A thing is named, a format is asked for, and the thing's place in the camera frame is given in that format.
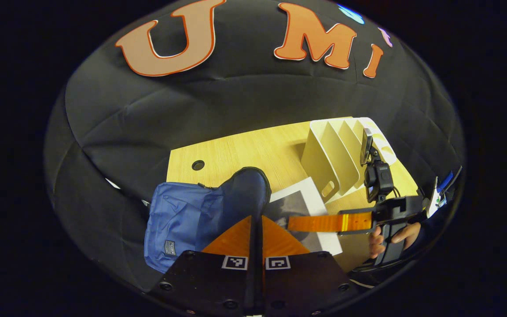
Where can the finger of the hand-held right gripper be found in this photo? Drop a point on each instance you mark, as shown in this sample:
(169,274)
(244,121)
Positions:
(324,222)

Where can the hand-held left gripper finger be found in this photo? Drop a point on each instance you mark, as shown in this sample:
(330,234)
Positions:
(250,286)
(260,286)

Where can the white portrait cover book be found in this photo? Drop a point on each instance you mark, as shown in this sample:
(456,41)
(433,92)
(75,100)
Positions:
(302,198)

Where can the white bookshelf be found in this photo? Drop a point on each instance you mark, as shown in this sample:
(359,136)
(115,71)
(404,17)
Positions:
(324,154)

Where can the blue schoolbag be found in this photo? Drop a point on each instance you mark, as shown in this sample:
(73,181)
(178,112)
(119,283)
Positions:
(183,215)

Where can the small white device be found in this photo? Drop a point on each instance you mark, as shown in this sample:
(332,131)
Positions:
(434,200)

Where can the small blue object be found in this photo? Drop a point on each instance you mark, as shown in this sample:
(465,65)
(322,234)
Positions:
(447,180)

